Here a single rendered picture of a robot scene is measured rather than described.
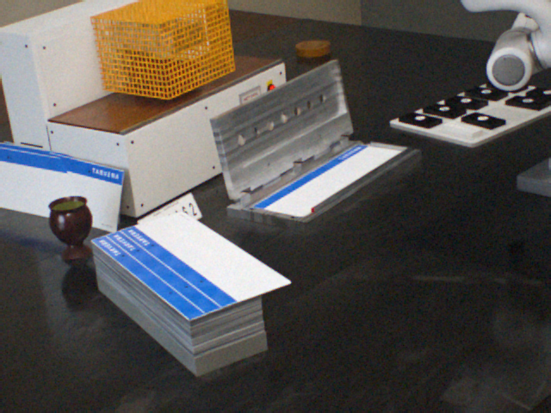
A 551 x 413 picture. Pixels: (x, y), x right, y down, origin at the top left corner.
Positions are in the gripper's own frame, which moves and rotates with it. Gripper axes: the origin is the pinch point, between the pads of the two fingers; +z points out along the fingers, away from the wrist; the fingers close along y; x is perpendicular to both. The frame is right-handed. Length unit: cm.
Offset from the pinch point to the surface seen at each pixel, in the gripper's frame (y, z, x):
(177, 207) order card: -44, -47, 53
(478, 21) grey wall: -64, 234, 18
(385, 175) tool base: -33.8, -19.6, 16.8
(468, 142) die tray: -29.1, 3.0, 2.8
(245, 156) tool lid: -35, -33, 45
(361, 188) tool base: -34.7, -28.3, 20.1
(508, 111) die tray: -26.5, 24.5, -3.3
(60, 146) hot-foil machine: -45, -36, 84
